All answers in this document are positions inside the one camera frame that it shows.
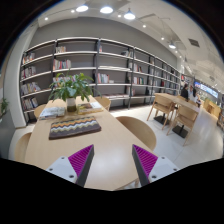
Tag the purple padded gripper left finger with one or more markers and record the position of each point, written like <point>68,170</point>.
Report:
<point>74,168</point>

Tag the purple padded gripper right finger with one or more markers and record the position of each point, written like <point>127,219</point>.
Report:
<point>150,167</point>

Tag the zigzag patterned folded towel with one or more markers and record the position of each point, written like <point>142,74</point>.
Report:
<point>74,127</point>

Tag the wooden chair right of table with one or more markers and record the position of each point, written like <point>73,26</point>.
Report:
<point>140,129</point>

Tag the wooden chair left near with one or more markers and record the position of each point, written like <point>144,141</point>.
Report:
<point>21,147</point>

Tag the open magazine on left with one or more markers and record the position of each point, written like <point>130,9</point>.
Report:
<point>52,112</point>

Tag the book stack on right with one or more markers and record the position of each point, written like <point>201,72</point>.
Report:
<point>91,107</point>

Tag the white plant pot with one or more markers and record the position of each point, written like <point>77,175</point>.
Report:
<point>71,104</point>

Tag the wooden chair left far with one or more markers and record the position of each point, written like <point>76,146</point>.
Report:
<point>38,110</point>

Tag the wooden chair far end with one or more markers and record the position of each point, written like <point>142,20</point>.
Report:
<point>105,102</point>

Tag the green potted plant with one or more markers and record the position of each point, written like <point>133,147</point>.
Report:
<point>65,86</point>

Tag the person in dark clothes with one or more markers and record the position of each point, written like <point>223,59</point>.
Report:
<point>184,92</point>

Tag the person in white clothes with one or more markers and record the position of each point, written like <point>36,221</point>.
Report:
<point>193,95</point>

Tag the plant at left edge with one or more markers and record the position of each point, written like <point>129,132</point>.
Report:
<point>3,107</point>

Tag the large grey wall bookshelf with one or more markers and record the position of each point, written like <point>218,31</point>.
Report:
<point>125,74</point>

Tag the wall display screen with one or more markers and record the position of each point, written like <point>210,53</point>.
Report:
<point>206,89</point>

